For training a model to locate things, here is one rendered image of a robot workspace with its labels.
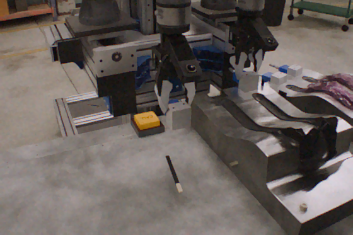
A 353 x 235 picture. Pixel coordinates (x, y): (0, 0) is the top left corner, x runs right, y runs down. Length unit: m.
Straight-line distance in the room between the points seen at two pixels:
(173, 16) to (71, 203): 0.47
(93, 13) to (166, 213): 0.72
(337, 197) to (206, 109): 0.41
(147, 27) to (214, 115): 0.58
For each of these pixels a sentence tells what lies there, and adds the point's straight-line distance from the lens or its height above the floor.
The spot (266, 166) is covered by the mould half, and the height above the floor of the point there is 0.91.
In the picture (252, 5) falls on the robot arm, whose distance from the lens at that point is 0.97.
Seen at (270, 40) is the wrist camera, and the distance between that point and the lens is 0.95.
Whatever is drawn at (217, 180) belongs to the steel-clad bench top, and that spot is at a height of 0.80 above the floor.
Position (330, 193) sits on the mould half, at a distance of 0.78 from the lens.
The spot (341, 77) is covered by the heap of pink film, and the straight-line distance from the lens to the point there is 1.20.
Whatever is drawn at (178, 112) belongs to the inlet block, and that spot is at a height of 0.95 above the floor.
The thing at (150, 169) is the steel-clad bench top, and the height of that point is 0.80.
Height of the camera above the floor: 1.36
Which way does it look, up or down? 29 degrees down
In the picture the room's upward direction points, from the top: straight up
